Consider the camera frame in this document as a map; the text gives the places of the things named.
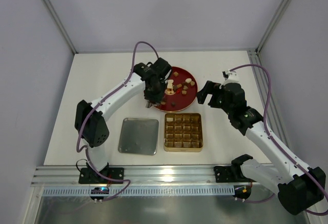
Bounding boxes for silver metal tongs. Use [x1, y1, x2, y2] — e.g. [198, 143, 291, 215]
[146, 101, 153, 108]

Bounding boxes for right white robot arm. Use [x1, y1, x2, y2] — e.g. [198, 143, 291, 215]
[196, 81, 327, 215]

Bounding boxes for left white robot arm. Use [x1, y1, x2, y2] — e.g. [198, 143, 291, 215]
[74, 58, 172, 177]

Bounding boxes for white square chocolate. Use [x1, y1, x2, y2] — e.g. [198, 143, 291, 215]
[167, 83, 173, 92]

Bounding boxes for gold chocolate box tray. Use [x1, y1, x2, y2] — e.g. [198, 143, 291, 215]
[163, 113, 203, 152]

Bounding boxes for red round plate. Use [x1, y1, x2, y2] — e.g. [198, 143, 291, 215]
[155, 67, 198, 112]

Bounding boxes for silver tin lid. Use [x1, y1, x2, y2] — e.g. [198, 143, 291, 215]
[118, 118, 159, 156]

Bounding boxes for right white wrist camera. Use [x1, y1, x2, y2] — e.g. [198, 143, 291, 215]
[222, 70, 239, 86]

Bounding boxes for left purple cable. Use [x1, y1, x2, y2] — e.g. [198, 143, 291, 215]
[76, 41, 161, 201]

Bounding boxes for purple cable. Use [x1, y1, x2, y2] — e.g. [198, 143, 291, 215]
[227, 64, 328, 216]
[76, 41, 161, 201]

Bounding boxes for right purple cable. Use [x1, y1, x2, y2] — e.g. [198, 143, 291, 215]
[227, 64, 328, 216]

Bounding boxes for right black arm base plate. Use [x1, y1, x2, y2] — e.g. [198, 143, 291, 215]
[213, 166, 235, 183]

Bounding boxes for slotted grey cable duct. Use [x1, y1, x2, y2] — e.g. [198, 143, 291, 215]
[43, 185, 235, 197]

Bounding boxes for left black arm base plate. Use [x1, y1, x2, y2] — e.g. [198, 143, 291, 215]
[78, 166, 125, 185]

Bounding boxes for right aluminium frame post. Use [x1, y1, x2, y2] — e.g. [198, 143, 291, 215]
[255, 0, 292, 54]

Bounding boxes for aluminium frame post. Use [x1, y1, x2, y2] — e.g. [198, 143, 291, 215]
[255, 0, 292, 54]
[42, 0, 78, 54]

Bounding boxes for aluminium front rail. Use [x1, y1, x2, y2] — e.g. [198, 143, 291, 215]
[30, 164, 280, 186]

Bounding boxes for left aluminium frame post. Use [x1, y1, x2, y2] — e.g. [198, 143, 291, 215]
[42, 0, 78, 54]

